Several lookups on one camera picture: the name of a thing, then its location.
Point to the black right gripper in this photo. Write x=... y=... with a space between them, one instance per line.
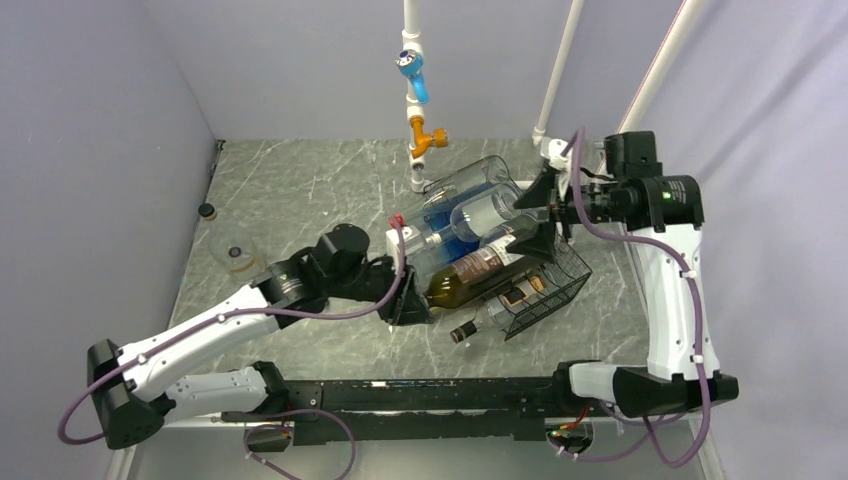
x=539 y=243

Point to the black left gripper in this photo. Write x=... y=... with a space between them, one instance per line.
x=406 y=306

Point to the dark green wine bottle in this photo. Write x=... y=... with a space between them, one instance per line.
x=477 y=273

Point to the clear bottle dark label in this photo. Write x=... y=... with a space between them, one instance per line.
x=505 y=229

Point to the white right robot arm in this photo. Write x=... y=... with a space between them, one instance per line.
x=682 y=372

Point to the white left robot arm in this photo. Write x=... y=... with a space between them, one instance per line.
x=138 y=388

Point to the clear bottle top middle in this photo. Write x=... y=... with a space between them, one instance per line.
x=474 y=217

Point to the clear blue bottle lower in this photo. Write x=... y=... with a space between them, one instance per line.
x=429 y=253

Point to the clear blue bottle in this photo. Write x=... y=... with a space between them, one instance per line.
x=431 y=214
x=429 y=253

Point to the clear flat black-capped bottle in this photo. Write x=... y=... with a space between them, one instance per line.
x=489 y=318

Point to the clear blue bottle upper left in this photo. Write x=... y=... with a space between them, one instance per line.
x=431 y=214

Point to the round clear flask bottle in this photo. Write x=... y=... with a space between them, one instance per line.
x=231 y=245

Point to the orange pipe valve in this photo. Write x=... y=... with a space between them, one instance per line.
x=422 y=141

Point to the white diagonal pole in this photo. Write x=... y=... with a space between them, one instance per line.
x=672 y=43

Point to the black wire wine rack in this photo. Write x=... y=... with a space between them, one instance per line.
x=542 y=290

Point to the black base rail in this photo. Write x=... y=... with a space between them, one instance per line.
x=519 y=408

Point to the white PVC pipe frame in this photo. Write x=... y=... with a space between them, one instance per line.
x=411 y=37

